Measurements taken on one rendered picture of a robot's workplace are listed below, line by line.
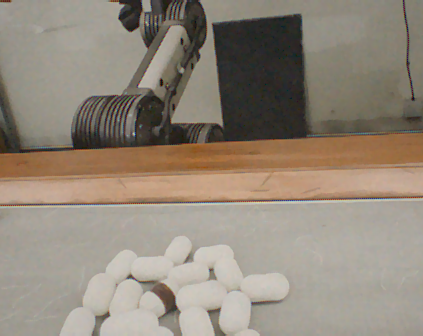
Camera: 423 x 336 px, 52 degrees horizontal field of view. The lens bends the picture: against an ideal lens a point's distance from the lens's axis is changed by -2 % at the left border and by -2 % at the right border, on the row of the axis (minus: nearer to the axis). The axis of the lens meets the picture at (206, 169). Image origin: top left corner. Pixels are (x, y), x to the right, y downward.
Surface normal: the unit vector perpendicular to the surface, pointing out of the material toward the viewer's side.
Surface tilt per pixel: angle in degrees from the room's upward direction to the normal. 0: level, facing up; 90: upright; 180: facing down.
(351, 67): 90
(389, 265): 0
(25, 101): 90
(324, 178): 45
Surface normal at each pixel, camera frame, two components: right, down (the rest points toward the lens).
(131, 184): -0.22, -0.35
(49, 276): -0.13, -0.91
